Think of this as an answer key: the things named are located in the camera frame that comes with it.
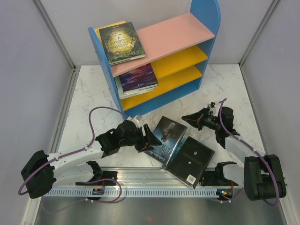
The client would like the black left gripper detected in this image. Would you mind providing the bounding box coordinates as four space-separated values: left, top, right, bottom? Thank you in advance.
120 123 162 152

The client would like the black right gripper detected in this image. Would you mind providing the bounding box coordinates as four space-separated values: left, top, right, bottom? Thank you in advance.
181 107 221 131

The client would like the dark blue Wuthering Heights book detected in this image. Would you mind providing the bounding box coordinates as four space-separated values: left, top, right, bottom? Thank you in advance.
145 116 187 167

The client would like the black book with barcode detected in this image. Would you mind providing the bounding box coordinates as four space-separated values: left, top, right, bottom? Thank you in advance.
165 136 215 189

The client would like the grey Great Gatsby book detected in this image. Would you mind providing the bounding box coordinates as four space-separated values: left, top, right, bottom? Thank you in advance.
114 77 154 99

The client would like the purple Robinson Crusoe book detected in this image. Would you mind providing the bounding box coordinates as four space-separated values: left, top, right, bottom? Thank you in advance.
115 63 158 94

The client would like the green Alice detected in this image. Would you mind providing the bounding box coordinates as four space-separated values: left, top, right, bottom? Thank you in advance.
99 22 146 66

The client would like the yellow book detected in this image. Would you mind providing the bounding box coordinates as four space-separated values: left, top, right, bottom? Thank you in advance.
94 21 125 33

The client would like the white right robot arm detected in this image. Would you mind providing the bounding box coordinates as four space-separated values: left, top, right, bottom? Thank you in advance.
182 106 286 206

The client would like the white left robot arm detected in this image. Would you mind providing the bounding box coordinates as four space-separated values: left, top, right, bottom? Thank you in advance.
18 120 162 199

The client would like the blue pink yellow bookshelf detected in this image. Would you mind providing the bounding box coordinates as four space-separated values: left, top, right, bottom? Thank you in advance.
88 0 221 118

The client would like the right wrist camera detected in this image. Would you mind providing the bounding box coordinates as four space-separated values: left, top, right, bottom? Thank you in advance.
207 102 220 111

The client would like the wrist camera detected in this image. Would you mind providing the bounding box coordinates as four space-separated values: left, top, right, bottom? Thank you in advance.
131 115 143 128
207 102 220 111

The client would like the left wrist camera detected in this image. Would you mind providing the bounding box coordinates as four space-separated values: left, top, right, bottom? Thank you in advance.
131 115 143 128

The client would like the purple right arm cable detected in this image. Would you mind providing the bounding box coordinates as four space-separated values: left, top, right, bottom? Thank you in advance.
219 97 282 207

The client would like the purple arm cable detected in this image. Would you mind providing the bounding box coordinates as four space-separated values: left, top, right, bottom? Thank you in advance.
219 97 282 207
18 106 133 196

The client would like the aluminium mounting rail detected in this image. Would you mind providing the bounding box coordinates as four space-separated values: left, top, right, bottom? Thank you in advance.
35 166 289 186

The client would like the white slotted cable duct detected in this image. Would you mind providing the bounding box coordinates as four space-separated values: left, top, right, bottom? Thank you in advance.
45 187 219 198

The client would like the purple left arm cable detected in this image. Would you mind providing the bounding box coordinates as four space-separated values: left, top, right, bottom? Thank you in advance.
18 106 133 196

